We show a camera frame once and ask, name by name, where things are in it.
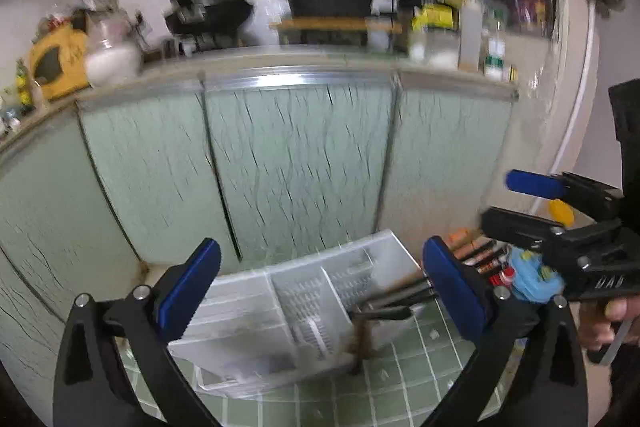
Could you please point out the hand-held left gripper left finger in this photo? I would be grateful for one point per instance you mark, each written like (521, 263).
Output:
(192, 287)

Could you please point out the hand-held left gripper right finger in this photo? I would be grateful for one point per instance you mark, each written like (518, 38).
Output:
(455, 292)

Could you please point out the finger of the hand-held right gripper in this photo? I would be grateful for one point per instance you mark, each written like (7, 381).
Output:
(515, 226)
(530, 182)

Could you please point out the black chopstick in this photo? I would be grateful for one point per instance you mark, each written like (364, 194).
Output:
(405, 294)
(387, 313)

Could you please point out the wooden chopstick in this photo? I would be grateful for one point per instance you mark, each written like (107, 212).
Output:
(361, 347)
(400, 283)

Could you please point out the white grey utensil holder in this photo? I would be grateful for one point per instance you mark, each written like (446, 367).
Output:
(240, 317)

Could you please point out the person's right forearm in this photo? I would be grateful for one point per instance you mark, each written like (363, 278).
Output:
(627, 387)

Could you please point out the person's right hand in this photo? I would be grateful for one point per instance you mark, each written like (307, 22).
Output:
(595, 327)

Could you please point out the green grid tablecloth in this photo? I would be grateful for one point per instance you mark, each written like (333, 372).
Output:
(400, 387)

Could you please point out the green label bottle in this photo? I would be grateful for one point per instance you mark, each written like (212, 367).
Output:
(494, 62)

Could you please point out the white squeeze bottle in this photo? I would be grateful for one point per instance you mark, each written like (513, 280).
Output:
(472, 42)

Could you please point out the white ceramic pot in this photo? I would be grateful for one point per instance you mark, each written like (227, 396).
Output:
(112, 62)

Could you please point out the wooden cutting board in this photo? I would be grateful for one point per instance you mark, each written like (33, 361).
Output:
(335, 25)

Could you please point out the yellow kitchen appliance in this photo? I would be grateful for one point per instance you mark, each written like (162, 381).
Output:
(70, 57)

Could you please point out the black wok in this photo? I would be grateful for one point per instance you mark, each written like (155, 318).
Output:
(215, 14)

